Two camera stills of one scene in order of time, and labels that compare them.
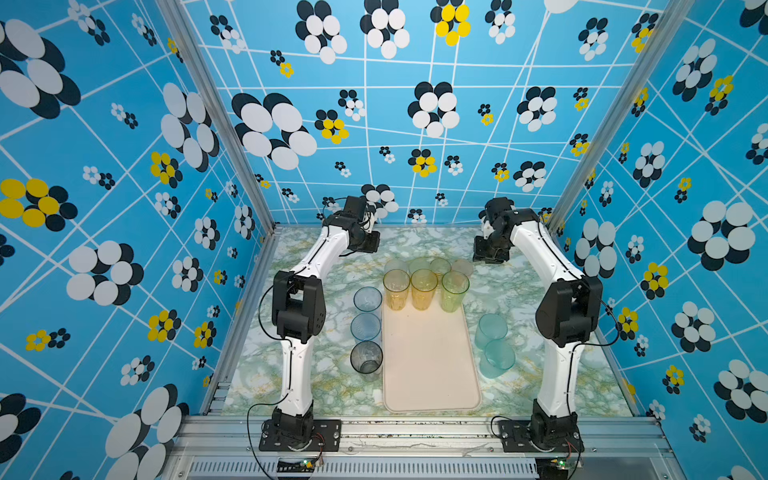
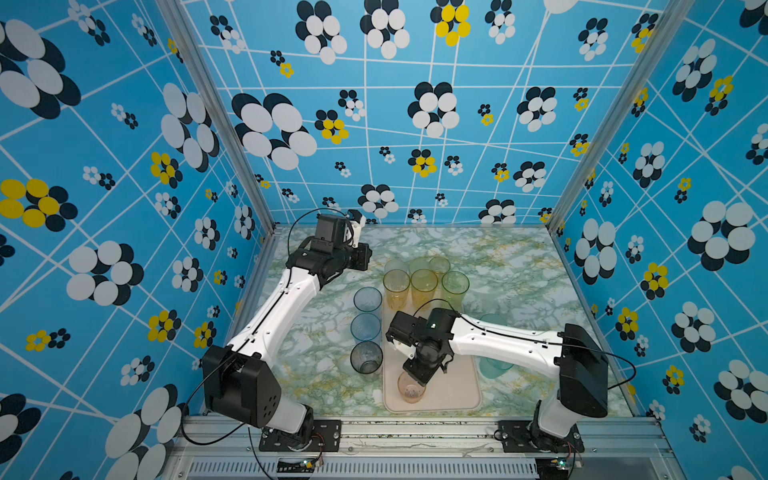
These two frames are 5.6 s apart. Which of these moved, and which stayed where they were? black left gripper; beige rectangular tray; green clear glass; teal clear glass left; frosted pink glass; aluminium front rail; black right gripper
Moved: frosted pink glass; black left gripper; black right gripper
Stayed: teal clear glass left; beige rectangular tray; green clear glass; aluminium front rail
